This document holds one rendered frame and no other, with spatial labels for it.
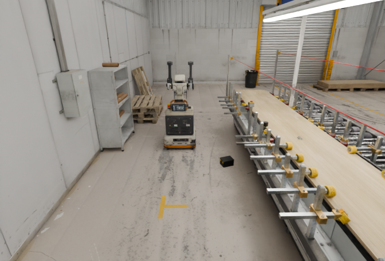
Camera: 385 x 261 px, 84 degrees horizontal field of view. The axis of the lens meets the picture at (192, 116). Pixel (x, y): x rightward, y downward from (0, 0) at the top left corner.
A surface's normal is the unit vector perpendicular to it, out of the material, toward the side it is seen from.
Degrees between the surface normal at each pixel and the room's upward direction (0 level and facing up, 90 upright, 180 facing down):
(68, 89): 90
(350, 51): 90
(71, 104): 90
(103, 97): 90
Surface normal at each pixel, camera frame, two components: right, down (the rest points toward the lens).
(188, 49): 0.01, 0.35
